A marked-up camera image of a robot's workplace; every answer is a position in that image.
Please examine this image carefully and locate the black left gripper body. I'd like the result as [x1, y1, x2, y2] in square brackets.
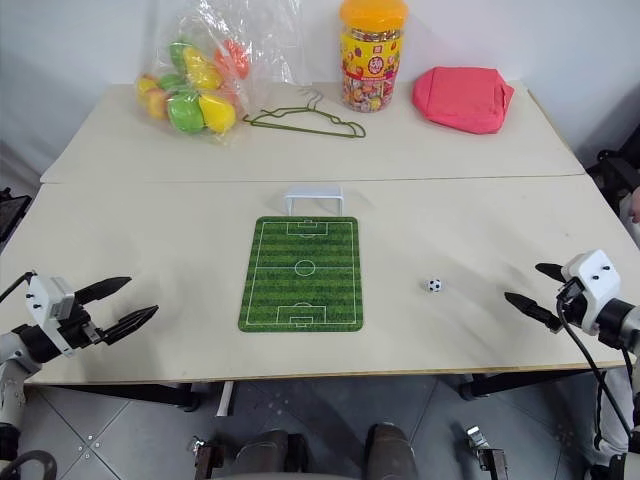
[55, 298, 109, 357]

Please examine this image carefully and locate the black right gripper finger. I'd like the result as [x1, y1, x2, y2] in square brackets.
[504, 292, 564, 333]
[535, 262, 566, 284]

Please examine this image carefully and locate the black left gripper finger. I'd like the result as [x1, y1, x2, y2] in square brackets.
[101, 305, 161, 347]
[73, 276, 133, 307]

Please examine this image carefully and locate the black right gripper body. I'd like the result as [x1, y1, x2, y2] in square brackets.
[555, 278, 590, 330]

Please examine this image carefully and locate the green soccer field mat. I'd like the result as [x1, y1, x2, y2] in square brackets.
[237, 215, 364, 333]

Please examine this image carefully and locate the black equipment stand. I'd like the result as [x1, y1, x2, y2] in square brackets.
[587, 133, 640, 217]

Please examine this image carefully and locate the black flat device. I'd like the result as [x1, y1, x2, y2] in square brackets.
[0, 187, 32, 245]

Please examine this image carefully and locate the white table leg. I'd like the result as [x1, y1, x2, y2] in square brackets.
[215, 381, 237, 417]

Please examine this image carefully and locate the folded pink cloth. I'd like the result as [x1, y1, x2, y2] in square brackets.
[412, 66, 516, 136]

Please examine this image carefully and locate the dark rounded shape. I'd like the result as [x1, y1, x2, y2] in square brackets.
[366, 422, 418, 480]

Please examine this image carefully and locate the yellow toy pear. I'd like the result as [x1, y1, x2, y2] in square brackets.
[198, 93, 237, 135]
[181, 46, 222, 92]

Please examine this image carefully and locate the white miniature goal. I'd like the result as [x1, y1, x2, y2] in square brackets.
[282, 184, 346, 216]

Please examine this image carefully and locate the orange toy fruit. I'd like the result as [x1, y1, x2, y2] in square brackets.
[214, 38, 251, 79]

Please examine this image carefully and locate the candy jar with orange lid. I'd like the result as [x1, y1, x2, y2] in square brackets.
[339, 0, 409, 113]

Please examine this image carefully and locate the clear plastic bag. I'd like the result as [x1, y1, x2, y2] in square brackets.
[135, 0, 307, 149]

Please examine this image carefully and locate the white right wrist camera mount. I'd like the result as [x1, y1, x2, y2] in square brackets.
[559, 249, 622, 335]

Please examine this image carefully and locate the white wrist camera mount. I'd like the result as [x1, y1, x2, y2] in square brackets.
[25, 271, 77, 357]
[559, 249, 622, 335]

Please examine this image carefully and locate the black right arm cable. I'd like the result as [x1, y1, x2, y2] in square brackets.
[557, 294, 636, 454]

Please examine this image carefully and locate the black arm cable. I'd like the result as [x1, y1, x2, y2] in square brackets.
[557, 294, 636, 454]
[0, 272, 32, 303]

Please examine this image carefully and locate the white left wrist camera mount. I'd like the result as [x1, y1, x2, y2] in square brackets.
[25, 271, 77, 357]

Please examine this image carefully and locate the black table frame beam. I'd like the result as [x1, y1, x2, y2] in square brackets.
[37, 382, 202, 413]
[458, 368, 606, 401]

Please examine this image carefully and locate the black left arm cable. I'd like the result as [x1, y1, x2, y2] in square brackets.
[0, 272, 32, 303]

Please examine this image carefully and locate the black curved hose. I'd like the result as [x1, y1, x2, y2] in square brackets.
[0, 449, 57, 480]

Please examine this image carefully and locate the green wire hanger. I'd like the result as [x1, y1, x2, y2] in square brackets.
[243, 103, 368, 140]
[259, 87, 335, 121]

